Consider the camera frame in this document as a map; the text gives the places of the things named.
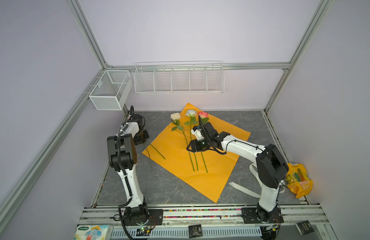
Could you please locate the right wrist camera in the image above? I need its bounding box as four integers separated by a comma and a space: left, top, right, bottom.
191, 126, 205, 141

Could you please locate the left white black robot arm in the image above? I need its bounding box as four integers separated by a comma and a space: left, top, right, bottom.
106, 113, 149, 211

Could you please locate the small white wire basket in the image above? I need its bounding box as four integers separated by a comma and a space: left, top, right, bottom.
89, 70, 132, 111

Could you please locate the red pink fake rose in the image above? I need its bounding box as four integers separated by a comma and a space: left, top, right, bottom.
198, 111, 209, 173

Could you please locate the long white wire rack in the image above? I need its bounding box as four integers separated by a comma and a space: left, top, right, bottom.
134, 61, 225, 94

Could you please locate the black square card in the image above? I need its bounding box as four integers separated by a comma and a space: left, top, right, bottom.
295, 220, 315, 236
189, 225, 203, 239

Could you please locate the black square card middle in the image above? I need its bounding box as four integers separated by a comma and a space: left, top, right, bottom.
189, 225, 203, 239

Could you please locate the white ribbon strip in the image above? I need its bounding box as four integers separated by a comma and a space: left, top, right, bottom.
228, 163, 286, 199

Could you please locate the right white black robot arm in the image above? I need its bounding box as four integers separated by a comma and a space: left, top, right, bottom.
187, 123, 289, 221

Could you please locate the yellow snack bag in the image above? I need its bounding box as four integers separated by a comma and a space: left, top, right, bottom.
286, 163, 313, 199

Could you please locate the tissue pack with elephant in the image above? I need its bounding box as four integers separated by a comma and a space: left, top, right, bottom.
73, 225, 113, 240

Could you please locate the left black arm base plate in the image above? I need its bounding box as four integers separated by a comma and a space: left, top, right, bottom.
122, 209, 163, 226

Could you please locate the white slotted cable duct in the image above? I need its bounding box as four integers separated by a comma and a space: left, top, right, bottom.
127, 226, 263, 240

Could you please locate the orange wrapping paper sheet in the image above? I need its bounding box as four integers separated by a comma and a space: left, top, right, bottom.
149, 103, 251, 203

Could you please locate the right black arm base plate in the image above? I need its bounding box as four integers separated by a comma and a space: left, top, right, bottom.
242, 207, 284, 224

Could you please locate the black square card right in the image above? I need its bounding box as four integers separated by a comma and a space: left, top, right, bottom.
295, 220, 315, 236

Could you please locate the cream fake rose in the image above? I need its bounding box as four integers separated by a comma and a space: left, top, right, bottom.
169, 112, 196, 172

